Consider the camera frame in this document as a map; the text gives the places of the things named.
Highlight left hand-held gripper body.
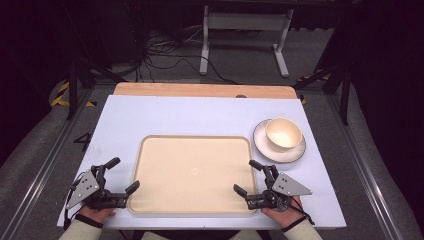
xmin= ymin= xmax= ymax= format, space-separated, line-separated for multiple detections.
xmin=65 ymin=164 xmax=130 ymax=211

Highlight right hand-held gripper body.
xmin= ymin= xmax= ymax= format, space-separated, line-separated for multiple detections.
xmin=244 ymin=164 xmax=314 ymax=213

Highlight person's left hand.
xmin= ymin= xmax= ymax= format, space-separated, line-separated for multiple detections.
xmin=78 ymin=205 xmax=117 ymax=225

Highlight person's right hand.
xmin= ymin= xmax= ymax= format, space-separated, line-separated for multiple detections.
xmin=260 ymin=195 xmax=305 ymax=230

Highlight white dark-rimmed plate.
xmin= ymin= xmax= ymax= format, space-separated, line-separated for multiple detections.
xmin=252 ymin=118 xmax=307 ymax=164

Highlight cream ceramic bowl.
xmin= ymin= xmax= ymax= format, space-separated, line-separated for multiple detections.
xmin=265 ymin=116 xmax=304 ymax=150

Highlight beige plastic tray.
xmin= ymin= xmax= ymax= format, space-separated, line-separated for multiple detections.
xmin=127 ymin=134 xmax=259 ymax=215

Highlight black tripod stand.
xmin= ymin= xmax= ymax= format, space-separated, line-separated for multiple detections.
xmin=63 ymin=54 xmax=128 ymax=122
xmin=292 ymin=59 xmax=352 ymax=126

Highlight yellow black floor tape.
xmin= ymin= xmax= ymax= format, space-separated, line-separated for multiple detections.
xmin=297 ymin=73 xmax=332 ymax=105
xmin=49 ymin=81 xmax=98 ymax=109

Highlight white table board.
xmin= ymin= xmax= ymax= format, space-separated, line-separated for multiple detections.
xmin=56 ymin=94 xmax=348 ymax=231

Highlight wooden table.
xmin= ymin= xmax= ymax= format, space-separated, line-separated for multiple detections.
xmin=113 ymin=81 xmax=298 ymax=100

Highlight white metal stand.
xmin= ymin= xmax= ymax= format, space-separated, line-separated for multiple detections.
xmin=198 ymin=4 xmax=295 ymax=79

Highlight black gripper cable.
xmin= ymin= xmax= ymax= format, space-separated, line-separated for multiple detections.
xmin=62 ymin=171 xmax=87 ymax=232
xmin=278 ymin=194 xmax=316 ymax=226

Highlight black wrist strap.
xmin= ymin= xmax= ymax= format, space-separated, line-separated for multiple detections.
xmin=73 ymin=213 xmax=105 ymax=230
xmin=280 ymin=215 xmax=309 ymax=233

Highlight aluminium floor rail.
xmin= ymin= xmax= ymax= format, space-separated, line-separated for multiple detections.
xmin=0 ymin=87 xmax=97 ymax=240
xmin=323 ymin=93 xmax=407 ymax=240

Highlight black floor cables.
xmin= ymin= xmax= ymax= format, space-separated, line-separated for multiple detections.
xmin=132 ymin=28 xmax=240 ymax=85

